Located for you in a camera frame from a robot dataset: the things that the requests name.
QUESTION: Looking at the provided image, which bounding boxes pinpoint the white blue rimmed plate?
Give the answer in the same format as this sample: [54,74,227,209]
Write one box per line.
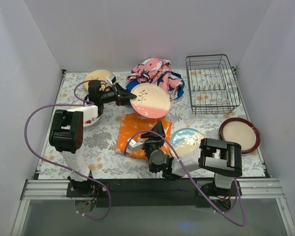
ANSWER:
[83,116,102,128]

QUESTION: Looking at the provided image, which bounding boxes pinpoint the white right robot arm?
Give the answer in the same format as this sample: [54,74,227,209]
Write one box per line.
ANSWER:
[141,121,242,196]

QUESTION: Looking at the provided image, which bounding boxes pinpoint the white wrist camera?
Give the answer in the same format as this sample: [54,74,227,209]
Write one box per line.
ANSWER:
[125,138,145,153]
[106,74,116,86]

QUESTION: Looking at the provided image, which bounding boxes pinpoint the yellow rimmed plate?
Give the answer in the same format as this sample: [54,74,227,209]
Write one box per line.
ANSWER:
[84,69,113,83]

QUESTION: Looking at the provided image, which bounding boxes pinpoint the brown rimmed cream plate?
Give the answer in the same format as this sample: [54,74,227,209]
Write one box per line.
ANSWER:
[219,118,261,154]

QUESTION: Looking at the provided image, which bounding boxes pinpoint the pink plate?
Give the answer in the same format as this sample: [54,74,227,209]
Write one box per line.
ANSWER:
[130,83,171,118]

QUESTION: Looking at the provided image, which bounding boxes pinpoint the black wire dish rack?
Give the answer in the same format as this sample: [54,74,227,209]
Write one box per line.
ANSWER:
[185,54,241,115]

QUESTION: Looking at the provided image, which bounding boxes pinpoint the orange tie-dye folded shorts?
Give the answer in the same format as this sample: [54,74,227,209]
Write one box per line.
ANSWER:
[116,113,172,160]

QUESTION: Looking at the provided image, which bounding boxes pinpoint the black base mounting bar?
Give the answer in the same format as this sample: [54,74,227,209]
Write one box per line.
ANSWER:
[66,178,243,208]

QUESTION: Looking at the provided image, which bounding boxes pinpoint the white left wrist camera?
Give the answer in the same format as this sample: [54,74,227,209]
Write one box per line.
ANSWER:
[106,74,116,86]

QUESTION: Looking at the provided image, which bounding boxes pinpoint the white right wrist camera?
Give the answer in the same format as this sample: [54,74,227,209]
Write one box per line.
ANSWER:
[125,138,145,153]

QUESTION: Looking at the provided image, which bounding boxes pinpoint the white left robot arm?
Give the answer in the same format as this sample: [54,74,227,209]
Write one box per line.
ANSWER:
[49,77,137,197]

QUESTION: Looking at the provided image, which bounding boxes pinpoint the blue cloth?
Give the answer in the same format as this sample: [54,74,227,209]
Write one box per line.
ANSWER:
[126,71,185,100]

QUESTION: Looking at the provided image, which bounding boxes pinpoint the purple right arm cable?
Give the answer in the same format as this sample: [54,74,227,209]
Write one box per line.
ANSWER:
[124,129,247,227]

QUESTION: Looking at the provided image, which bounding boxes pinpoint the pink navy patterned cloth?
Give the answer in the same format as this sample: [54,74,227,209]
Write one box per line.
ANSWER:
[126,58,182,99]

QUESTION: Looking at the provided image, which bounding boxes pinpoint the blue and cream plate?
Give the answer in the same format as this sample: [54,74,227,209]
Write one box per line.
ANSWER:
[170,128,206,157]

